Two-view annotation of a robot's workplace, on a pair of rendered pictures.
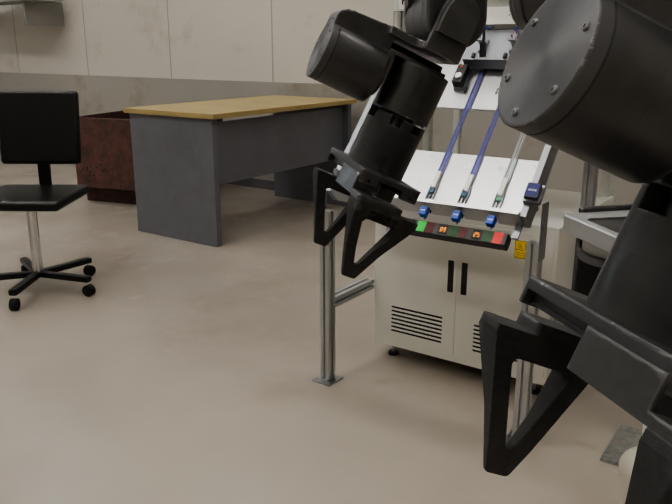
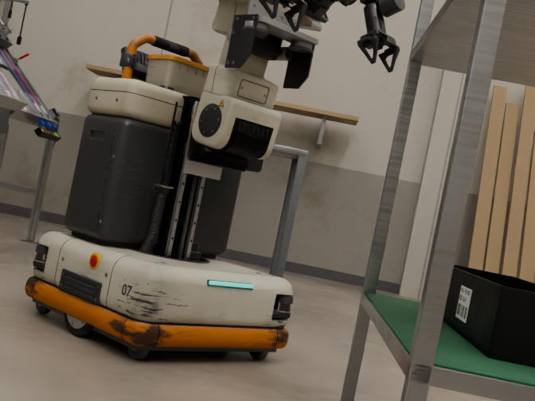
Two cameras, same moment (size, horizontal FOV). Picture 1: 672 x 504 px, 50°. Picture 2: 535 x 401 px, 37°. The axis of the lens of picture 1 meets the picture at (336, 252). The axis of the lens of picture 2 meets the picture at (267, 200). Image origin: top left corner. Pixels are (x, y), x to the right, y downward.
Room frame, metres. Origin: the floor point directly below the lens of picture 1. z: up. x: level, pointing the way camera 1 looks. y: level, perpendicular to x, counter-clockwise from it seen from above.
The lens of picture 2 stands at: (1.78, 1.80, 0.52)
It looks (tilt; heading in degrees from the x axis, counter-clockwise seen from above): 0 degrees down; 238
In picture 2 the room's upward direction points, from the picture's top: 11 degrees clockwise
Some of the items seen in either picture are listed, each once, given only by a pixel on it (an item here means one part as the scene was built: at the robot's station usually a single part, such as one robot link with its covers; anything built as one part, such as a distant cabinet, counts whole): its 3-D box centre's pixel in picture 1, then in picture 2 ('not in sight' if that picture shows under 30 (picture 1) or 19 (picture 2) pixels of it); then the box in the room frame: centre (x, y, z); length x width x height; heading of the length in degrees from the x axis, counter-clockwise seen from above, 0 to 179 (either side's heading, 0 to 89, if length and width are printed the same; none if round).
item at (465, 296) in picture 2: not in sight; (503, 309); (0.57, 0.78, 0.41); 0.57 x 0.17 x 0.11; 55
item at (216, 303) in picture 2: not in sight; (160, 290); (0.61, -0.59, 0.16); 0.67 x 0.64 x 0.25; 102
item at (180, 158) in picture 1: (250, 161); not in sight; (5.08, 0.60, 0.40); 1.51 x 0.79 x 0.81; 145
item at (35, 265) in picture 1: (32, 195); not in sight; (3.48, 1.48, 0.49); 0.62 x 0.62 x 0.97
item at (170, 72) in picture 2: not in sight; (181, 79); (0.63, -0.71, 0.87); 0.23 x 0.15 x 0.11; 12
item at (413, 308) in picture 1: (482, 198); not in sight; (2.58, -0.53, 0.66); 1.01 x 0.73 x 1.31; 145
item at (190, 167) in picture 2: not in sight; (238, 145); (0.51, -0.45, 0.68); 0.28 x 0.27 x 0.25; 12
